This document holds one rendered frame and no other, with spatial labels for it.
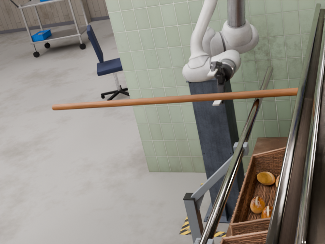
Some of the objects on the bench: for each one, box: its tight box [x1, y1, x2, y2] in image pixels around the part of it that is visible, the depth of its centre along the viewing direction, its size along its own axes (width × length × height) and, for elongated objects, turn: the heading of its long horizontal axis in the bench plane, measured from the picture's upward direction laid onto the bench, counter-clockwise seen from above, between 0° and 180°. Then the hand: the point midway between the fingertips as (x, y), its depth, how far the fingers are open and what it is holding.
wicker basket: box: [229, 147, 286, 244], centre depth 197 cm, size 49×56×28 cm
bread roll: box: [257, 171, 275, 185], centre depth 227 cm, size 6×10×7 cm
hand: (214, 89), depth 191 cm, fingers open, 13 cm apart
